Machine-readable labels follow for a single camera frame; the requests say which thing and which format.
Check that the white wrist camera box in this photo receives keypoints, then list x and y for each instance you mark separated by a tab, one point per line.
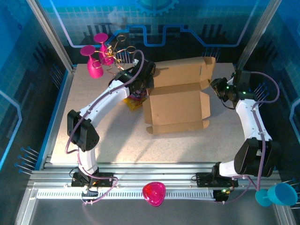
136	62
232	81

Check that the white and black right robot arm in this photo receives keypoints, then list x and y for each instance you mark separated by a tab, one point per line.
246	119

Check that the aluminium frame rail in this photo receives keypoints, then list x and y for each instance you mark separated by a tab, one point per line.
152	173

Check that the pink triangular plastic bowl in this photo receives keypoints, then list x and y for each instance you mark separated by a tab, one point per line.
153	194

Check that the pink plastic goblet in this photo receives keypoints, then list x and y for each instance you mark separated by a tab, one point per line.
95	69
106	57

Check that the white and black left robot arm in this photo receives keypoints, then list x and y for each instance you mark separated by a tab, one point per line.
110	103

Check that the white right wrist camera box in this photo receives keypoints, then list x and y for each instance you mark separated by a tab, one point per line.
232	81

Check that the aluminium frame post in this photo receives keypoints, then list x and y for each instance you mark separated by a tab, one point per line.
51	35
257	32

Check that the brown cardboard paper box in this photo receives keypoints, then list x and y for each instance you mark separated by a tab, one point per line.
175	105

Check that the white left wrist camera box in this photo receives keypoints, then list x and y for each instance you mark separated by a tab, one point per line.
136	62

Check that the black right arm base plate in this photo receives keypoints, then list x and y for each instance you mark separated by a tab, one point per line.
204	179

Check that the purple and yellow snack bag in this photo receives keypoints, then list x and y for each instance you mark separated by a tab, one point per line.
134	103

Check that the aluminium table side rail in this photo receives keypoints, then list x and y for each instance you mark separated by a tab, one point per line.
237	67
66	93

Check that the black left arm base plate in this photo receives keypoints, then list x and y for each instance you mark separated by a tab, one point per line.
106	179

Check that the blue plastic goblet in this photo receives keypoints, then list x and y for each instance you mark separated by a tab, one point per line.
282	194

